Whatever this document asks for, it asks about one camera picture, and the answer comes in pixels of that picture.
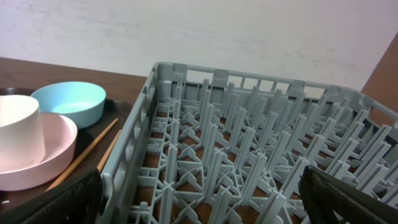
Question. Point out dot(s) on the dark brown serving tray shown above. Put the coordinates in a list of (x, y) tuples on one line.
[(113, 109)]

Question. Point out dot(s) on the grey dishwasher rack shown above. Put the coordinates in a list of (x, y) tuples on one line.
[(207, 145)]

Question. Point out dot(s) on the wooden chopstick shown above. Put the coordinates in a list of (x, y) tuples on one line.
[(79, 159), (106, 155)]

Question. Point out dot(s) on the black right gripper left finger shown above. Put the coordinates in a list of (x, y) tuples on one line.
[(77, 200)]

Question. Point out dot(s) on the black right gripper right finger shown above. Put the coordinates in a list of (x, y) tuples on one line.
[(324, 198)]

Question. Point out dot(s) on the cream white cup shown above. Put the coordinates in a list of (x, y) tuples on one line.
[(22, 134)]

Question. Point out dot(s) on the light blue bowl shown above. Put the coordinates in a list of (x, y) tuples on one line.
[(82, 102)]

